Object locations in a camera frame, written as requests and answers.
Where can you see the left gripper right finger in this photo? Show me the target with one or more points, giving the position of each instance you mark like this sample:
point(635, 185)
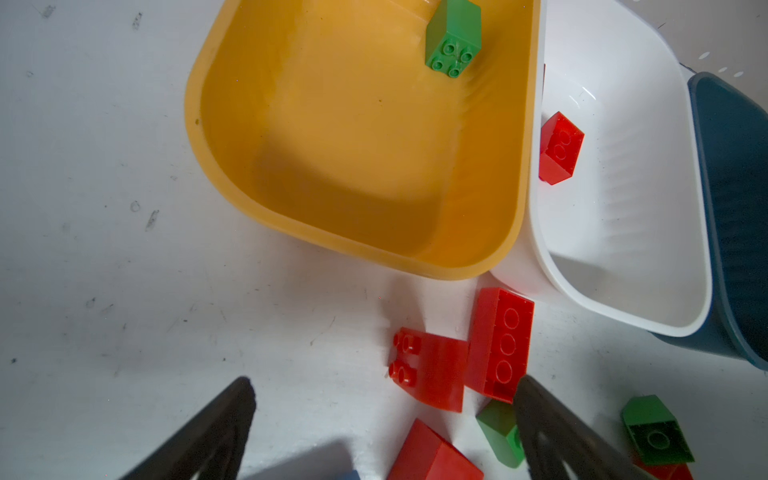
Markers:
point(558, 445)

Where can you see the red lego square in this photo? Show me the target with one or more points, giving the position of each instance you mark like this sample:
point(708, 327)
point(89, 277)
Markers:
point(430, 368)

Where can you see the white plastic bin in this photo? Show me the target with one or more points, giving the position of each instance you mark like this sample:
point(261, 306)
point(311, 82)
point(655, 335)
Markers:
point(624, 237)

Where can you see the small green lego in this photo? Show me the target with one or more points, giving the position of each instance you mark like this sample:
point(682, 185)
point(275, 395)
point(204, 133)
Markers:
point(499, 423)

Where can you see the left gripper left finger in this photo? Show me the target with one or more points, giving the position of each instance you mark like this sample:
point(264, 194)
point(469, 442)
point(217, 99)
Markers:
point(209, 446)

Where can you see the red lego long top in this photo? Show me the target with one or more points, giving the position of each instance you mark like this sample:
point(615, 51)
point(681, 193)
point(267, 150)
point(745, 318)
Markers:
point(499, 343)

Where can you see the dark teal plastic bin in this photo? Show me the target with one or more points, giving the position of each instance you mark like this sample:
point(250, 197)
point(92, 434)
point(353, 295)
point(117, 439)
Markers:
point(731, 136)

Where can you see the yellow plastic bin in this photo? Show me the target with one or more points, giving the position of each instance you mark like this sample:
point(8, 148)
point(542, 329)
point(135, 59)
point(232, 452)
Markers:
point(321, 120)

